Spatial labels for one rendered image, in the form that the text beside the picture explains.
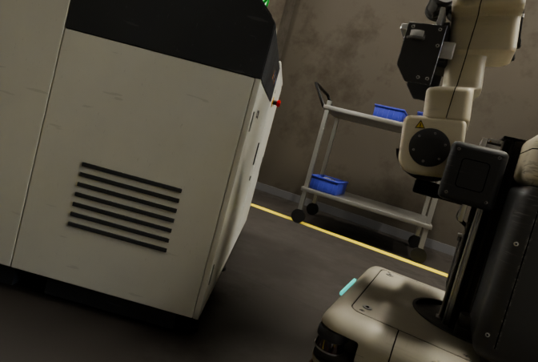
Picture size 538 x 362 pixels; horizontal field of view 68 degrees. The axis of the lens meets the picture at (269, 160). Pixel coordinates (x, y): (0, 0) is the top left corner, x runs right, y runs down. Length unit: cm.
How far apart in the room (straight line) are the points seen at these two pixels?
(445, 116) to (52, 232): 116
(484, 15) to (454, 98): 23
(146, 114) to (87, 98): 18
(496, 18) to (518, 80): 296
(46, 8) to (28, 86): 23
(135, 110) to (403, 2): 361
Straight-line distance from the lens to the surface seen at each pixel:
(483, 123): 411
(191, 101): 115
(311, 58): 450
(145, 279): 126
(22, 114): 135
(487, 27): 125
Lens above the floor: 65
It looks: 4 degrees down
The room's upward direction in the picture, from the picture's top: 15 degrees clockwise
